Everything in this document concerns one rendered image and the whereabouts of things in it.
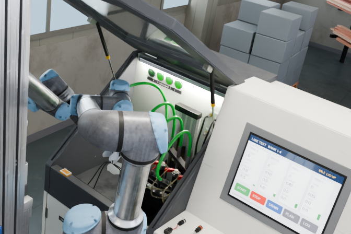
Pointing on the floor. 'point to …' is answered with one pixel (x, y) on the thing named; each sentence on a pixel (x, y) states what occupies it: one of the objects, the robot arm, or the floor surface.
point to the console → (246, 225)
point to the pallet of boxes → (270, 37)
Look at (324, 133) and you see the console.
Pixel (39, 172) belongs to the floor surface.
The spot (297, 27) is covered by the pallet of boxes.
